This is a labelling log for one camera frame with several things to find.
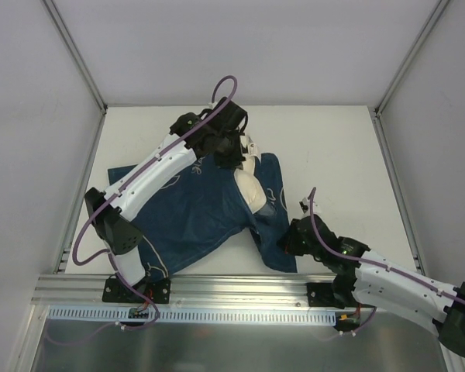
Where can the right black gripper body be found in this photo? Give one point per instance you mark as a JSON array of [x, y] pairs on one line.
[[294, 240]]

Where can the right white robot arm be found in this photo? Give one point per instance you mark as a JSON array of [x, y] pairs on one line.
[[363, 276]]

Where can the white slotted cable duct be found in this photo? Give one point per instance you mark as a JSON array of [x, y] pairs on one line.
[[192, 315]]

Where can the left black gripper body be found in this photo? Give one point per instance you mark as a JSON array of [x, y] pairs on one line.
[[230, 156]]

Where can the blue whale pillowcase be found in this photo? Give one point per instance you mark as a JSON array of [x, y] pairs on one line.
[[196, 211]]

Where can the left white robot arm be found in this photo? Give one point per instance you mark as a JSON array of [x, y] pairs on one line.
[[111, 212]]

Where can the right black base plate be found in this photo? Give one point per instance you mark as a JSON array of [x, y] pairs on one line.
[[330, 295]]

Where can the aluminium frame post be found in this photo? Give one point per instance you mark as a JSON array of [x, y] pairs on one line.
[[422, 37], [68, 41]]

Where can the left aluminium frame post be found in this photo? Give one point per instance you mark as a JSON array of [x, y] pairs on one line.
[[68, 41]]

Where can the right aluminium frame post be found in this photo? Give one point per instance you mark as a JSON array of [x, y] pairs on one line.
[[422, 37]]

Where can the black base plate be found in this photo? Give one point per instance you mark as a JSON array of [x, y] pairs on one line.
[[330, 295], [157, 291]]

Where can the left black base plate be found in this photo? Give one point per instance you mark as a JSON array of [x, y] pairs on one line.
[[157, 291]]

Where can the cream white pillow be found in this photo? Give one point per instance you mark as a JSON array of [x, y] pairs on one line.
[[247, 182]]

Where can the aluminium mounting rail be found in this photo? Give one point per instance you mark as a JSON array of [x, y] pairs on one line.
[[74, 285]]

